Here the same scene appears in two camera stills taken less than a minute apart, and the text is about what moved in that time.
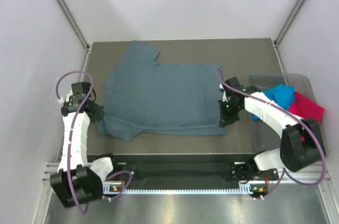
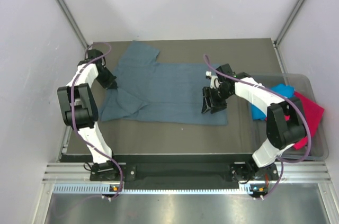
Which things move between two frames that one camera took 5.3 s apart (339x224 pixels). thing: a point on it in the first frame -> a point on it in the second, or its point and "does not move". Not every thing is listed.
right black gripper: x=226 y=119 -> x=208 y=93
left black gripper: x=99 y=114 -> x=111 y=83
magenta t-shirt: x=305 y=108 does not move
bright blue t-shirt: x=283 y=95 does not move
